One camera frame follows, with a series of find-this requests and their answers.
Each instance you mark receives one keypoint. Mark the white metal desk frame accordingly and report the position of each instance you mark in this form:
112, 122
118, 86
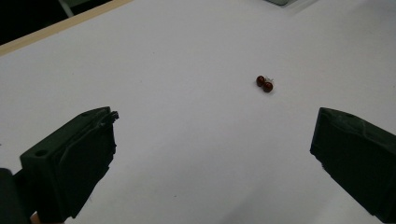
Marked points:
66, 6

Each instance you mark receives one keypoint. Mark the clear plastic compartment box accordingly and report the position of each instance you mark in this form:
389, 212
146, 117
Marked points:
280, 1

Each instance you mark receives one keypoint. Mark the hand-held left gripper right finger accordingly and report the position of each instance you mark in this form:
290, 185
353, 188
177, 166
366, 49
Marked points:
358, 155

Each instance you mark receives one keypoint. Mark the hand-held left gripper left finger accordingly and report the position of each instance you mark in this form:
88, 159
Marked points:
71, 165

